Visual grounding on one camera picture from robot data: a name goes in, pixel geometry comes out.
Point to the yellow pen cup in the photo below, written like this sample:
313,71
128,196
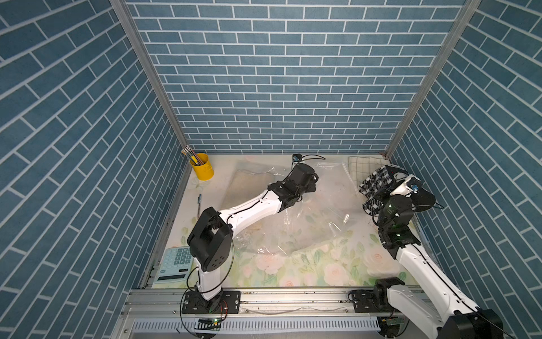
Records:
202,167

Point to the black white knitted scarf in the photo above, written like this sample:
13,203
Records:
378,186

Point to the aluminium front rail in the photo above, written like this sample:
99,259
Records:
261,311

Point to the clear plastic vacuum bag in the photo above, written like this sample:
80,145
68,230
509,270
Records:
333,212

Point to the beige fluffy scarf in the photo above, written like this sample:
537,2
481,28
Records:
244,186

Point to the grey pen on table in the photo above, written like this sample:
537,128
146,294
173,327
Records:
199,200

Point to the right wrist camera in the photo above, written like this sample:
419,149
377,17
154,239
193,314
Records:
413,184

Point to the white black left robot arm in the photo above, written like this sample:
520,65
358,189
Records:
211,240

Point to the cream checked folded towel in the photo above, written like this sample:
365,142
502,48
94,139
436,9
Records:
360,167

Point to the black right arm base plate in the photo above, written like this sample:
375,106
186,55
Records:
370,301

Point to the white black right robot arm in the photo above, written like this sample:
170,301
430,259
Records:
393,198

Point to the light green calculator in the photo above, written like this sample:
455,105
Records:
175,265

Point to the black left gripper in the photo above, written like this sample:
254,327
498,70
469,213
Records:
310,188

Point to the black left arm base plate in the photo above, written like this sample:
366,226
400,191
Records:
224,302

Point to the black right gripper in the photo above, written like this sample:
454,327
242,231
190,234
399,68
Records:
394,190

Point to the floral table mat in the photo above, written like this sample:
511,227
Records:
335,263

